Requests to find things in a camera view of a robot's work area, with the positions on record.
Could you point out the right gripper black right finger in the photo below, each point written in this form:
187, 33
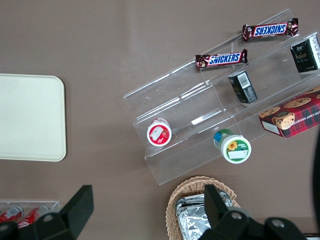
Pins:
216, 207

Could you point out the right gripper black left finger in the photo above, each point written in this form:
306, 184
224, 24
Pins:
77, 207

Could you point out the foil wrapped sandwich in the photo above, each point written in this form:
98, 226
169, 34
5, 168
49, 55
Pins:
192, 220

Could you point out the light wicker basket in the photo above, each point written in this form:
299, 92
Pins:
172, 207

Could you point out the beige plastic tray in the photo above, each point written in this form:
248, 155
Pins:
30, 117

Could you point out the clear acrylic bottle rack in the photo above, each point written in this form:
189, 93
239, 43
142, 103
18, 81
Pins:
53, 203

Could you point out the red cola bottle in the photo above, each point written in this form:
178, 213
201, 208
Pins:
33, 215
8, 214

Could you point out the green sunflower lid cup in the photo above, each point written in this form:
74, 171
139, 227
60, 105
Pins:
235, 150

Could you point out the strawberry yogurt cup red lid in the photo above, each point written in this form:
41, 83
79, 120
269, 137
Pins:
159, 135

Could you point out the clear acrylic stepped shelf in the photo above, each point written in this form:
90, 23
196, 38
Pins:
175, 100

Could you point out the red tartan cookie box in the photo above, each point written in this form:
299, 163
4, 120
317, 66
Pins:
292, 117

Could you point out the small black carton box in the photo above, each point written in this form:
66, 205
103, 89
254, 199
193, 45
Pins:
243, 87
306, 56

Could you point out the Snickers chocolate bar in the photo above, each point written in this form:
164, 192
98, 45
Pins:
221, 60
270, 29

